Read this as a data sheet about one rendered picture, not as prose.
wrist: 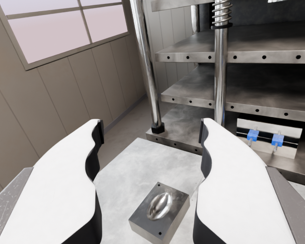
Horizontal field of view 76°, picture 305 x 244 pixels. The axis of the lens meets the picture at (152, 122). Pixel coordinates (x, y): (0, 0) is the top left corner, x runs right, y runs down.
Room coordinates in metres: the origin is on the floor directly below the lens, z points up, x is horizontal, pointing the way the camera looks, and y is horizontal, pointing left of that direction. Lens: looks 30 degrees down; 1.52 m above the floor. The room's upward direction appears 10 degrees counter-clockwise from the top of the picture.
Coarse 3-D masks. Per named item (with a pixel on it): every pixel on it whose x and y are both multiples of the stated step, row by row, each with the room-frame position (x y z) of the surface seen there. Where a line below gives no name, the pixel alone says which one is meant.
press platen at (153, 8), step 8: (152, 0) 1.15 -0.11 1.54; (160, 0) 1.12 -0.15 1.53; (168, 0) 1.09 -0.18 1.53; (176, 0) 1.07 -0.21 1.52; (184, 0) 1.04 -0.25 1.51; (192, 0) 1.02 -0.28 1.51; (200, 0) 0.99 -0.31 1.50; (208, 0) 0.97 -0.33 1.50; (152, 8) 1.16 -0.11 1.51; (160, 8) 1.13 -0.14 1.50; (168, 8) 1.10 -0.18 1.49
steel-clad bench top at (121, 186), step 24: (144, 144) 0.98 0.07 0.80; (120, 168) 0.80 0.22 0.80; (144, 168) 0.77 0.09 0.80; (168, 168) 0.74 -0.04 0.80; (192, 168) 0.71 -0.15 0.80; (120, 192) 0.64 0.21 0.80; (144, 192) 0.62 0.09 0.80; (192, 192) 0.57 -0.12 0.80; (120, 216) 0.52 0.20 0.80; (192, 216) 0.46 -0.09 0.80; (120, 240) 0.42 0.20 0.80; (144, 240) 0.40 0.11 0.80; (192, 240) 0.37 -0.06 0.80
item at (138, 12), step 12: (132, 0) 1.11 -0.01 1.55; (144, 12) 1.12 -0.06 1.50; (192, 12) 1.64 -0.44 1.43; (144, 24) 1.11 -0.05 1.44; (192, 24) 1.64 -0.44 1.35; (144, 36) 1.10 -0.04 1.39; (144, 48) 1.10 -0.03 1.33; (144, 60) 1.10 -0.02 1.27; (144, 72) 1.11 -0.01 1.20; (156, 96) 1.11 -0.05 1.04; (156, 108) 1.10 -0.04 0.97; (156, 120) 1.10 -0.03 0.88; (156, 132) 1.09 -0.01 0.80
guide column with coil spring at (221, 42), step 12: (216, 0) 0.87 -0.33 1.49; (216, 12) 0.87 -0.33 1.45; (216, 24) 0.87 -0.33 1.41; (216, 36) 0.87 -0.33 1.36; (228, 36) 0.87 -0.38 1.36; (216, 48) 0.87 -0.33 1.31; (216, 60) 0.87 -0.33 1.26; (216, 72) 0.87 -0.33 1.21; (216, 84) 0.87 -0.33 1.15; (216, 96) 0.87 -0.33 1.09; (216, 108) 0.87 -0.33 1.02; (216, 120) 0.87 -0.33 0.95
